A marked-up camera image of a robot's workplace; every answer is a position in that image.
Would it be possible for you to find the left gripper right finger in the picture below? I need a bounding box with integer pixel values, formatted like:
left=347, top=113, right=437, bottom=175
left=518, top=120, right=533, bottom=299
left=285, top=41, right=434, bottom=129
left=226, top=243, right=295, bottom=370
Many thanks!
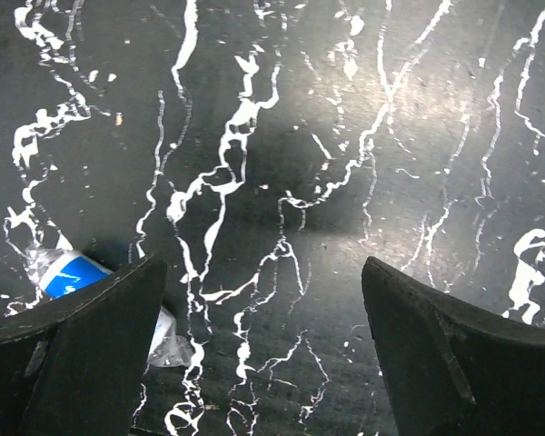
left=362, top=256, right=545, bottom=435

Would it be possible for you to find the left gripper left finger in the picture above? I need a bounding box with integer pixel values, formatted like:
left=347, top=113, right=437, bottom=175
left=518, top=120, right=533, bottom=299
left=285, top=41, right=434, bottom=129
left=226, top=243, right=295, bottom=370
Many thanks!
left=0, top=257, right=166, bottom=435

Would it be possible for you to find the blue white tube bottle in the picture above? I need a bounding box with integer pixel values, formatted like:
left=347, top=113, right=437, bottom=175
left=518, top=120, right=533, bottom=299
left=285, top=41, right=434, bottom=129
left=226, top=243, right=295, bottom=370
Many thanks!
left=25, top=244, right=193, bottom=368

